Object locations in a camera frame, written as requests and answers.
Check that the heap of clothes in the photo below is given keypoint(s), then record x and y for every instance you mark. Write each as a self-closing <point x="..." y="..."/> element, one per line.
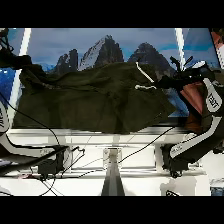
<point x="219" y="46"/>

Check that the silver frame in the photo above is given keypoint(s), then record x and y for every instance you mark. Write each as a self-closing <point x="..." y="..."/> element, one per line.
<point x="112" y="181"/>

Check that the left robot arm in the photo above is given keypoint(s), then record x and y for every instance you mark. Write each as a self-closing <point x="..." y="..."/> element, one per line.
<point x="13" y="150"/>

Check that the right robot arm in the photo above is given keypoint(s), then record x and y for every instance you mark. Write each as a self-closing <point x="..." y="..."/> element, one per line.
<point x="213" y="100"/>

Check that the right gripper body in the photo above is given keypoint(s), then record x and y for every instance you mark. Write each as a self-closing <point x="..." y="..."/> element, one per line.
<point x="178" y="81"/>

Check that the dark green pants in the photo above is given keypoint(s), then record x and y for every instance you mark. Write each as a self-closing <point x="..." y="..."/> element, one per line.
<point x="93" y="100"/>

